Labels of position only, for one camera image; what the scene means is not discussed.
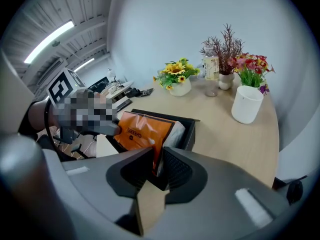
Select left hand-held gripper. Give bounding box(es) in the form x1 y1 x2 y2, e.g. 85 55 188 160
45 67 124 137

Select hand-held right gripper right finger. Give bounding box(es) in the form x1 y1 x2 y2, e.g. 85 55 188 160
143 145 299 240

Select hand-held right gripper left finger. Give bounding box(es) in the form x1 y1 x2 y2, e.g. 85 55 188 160
41 147 154 240

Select orange box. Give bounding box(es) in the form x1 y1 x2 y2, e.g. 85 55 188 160
113 110 187 178

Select black tissue box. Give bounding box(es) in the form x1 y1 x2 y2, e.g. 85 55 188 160
105 108 201 193

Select person's left forearm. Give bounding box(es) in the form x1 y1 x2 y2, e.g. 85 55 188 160
26 99 61 133

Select black smartphone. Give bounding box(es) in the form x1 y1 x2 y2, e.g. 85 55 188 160
115 98 133 113

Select black office chair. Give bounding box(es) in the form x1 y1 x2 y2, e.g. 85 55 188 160
36 126 99 160

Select round wooden side table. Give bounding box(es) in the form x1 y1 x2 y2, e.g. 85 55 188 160
99 79 135 100

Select black computer monitor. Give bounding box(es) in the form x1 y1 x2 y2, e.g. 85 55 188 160
87 76 111 94

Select black plastic bag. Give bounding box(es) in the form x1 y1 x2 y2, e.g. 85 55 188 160
124 87 155 99

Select white desk lamp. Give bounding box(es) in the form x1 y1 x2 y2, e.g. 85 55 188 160
106 68 119 84

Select long ceiling light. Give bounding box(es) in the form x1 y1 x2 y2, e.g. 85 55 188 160
73 57 96 73
23 19 76 65

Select white bin with black bag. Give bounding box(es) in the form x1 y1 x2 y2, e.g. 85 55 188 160
271 174 309 207

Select sunflowers in white vase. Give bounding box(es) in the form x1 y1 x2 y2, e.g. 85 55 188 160
152 57 201 98

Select small clear glass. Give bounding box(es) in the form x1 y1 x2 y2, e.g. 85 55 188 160
204 79 220 98

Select clear drink bottle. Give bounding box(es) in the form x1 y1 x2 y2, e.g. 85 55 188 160
202 46 221 82

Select pink and red flowers pot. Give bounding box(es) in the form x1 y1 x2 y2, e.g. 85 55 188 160
226 53 276 96

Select dried brown flowers in vase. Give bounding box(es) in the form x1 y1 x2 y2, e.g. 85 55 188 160
199 23 245 91

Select thin black looped cable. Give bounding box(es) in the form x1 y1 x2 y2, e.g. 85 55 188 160
43 98 64 158

